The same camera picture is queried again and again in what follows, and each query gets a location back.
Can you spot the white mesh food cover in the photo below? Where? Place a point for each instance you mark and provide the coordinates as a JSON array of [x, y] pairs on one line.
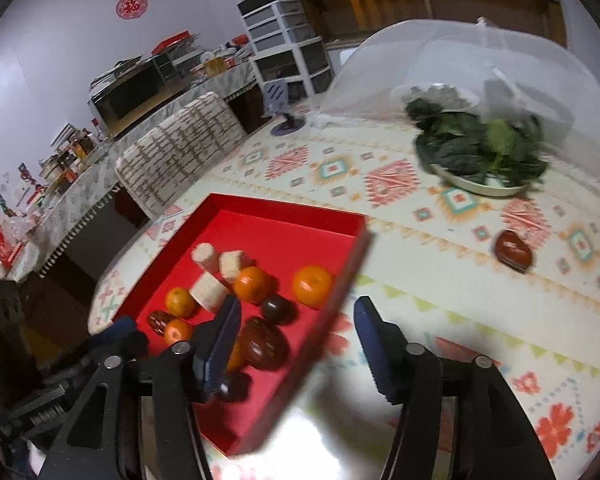
[[430, 60]]

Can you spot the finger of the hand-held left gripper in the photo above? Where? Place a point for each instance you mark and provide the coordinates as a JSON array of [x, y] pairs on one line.
[[117, 335]]

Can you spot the large red jujube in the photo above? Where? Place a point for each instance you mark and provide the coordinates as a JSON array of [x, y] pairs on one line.
[[265, 344]]

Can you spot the large peeled banana piece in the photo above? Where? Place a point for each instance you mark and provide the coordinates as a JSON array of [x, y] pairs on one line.
[[209, 291]]

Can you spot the side counter with cloth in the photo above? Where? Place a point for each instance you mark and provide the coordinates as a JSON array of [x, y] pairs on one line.
[[80, 200]]

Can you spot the banana piece with dark peel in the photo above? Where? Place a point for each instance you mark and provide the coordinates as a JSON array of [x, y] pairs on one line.
[[203, 256]]

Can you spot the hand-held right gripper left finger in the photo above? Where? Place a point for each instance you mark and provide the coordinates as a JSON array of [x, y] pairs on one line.
[[220, 347]]

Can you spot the patterned chair cover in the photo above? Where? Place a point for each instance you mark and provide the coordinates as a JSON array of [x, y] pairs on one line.
[[180, 145]]

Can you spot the group of jars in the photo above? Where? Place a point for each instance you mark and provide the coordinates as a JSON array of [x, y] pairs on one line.
[[72, 155]]

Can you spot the small orange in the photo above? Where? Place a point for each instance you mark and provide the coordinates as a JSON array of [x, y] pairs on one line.
[[180, 302], [179, 332], [236, 357]]

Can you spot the small dark fruit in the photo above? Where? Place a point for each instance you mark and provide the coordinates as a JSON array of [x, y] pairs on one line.
[[235, 389]]

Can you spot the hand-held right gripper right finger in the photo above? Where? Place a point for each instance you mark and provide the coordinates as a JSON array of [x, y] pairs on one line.
[[375, 347]]

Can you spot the dark round fruit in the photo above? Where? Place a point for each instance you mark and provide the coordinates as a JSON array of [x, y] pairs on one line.
[[277, 309]]

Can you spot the pale green plate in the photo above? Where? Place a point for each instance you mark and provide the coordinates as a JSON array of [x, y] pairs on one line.
[[480, 187]]

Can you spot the black microwave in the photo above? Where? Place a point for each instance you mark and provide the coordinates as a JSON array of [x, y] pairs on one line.
[[130, 95]]

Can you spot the round red wall decoration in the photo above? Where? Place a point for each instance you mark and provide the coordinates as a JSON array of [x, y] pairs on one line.
[[131, 6]]

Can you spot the plate of green spinach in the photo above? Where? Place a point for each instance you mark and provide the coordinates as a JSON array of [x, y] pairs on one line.
[[470, 145]]

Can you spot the large orange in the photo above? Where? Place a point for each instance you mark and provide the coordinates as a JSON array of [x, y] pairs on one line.
[[312, 286], [254, 285]]

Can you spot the plastic drawer unit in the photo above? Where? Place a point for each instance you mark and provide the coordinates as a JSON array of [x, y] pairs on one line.
[[285, 40]]

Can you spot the small desk stand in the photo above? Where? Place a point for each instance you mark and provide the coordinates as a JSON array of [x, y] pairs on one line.
[[282, 110]]

